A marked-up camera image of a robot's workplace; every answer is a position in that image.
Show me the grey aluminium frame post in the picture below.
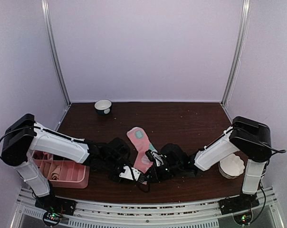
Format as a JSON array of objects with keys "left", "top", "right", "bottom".
[
  {"left": 41, "top": 0, "right": 72, "bottom": 130},
  {"left": 221, "top": 0, "right": 251, "bottom": 116}
]

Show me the dark blue white bowl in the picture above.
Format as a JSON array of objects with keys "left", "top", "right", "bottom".
[{"left": 94, "top": 99, "right": 112, "bottom": 115}]

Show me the aluminium front rail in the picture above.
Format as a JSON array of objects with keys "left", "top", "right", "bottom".
[{"left": 8, "top": 187, "right": 287, "bottom": 228}]

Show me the pink plastic organizer tray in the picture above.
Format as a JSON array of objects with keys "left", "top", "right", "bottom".
[{"left": 32, "top": 151, "right": 89, "bottom": 189}]

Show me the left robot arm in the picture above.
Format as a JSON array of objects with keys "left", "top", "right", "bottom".
[{"left": 0, "top": 114, "right": 137, "bottom": 211}]

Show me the grey aluminium frame post right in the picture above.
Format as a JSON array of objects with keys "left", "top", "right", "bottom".
[{"left": 221, "top": 0, "right": 251, "bottom": 116}]

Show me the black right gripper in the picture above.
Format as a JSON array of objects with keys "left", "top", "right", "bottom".
[{"left": 142, "top": 163, "right": 182, "bottom": 183}]

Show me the pink sock with teal patches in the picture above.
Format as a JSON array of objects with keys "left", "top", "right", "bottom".
[{"left": 127, "top": 127, "right": 158, "bottom": 178}]

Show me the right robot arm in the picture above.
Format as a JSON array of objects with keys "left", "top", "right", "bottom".
[{"left": 146, "top": 116, "right": 286, "bottom": 210}]

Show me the grey aluminium frame post left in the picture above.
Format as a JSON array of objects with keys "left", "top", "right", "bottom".
[{"left": 41, "top": 0, "right": 72, "bottom": 130}]

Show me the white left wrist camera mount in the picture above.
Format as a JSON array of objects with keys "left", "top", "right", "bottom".
[{"left": 119, "top": 165, "right": 141, "bottom": 181}]

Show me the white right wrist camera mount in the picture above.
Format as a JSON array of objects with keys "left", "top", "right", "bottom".
[{"left": 151, "top": 151, "right": 164, "bottom": 167}]

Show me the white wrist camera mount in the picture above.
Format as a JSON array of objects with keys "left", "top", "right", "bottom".
[
  {"left": 119, "top": 165, "right": 141, "bottom": 181},
  {"left": 151, "top": 151, "right": 164, "bottom": 167}
]

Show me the white paper-lined bowl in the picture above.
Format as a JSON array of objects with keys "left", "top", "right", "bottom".
[{"left": 219, "top": 153, "right": 245, "bottom": 180}]

